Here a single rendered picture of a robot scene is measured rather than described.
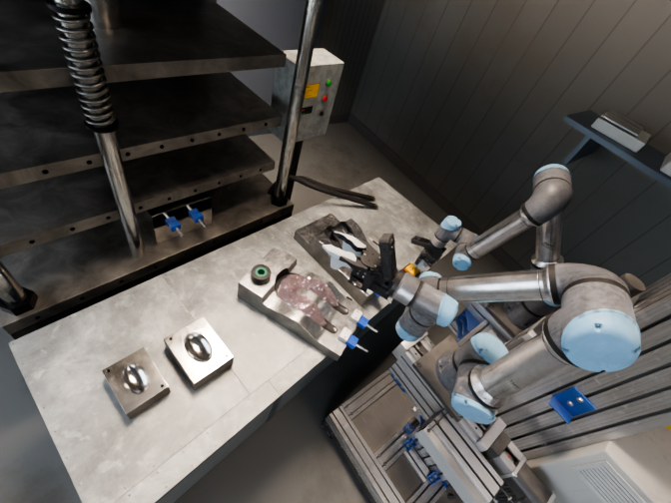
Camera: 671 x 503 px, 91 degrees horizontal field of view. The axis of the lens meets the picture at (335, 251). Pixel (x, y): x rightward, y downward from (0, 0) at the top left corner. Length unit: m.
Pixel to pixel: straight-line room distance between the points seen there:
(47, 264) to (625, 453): 2.05
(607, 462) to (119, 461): 1.40
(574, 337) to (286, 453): 1.65
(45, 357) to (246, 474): 1.10
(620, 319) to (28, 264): 1.83
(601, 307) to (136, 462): 1.25
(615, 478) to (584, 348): 0.63
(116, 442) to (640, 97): 3.35
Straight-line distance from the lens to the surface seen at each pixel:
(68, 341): 1.48
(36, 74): 1.22
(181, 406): 1.31
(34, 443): 2.27
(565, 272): 0.89
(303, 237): 1.65
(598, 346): 0.79
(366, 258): 0.82
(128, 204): 1.42
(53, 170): 1.33
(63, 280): 1.65
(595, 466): 1.36
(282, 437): 2.11
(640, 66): 3.16
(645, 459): 1.41
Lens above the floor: 2.05
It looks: 47 degrees down
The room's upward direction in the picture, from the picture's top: 22 degrees clockwise
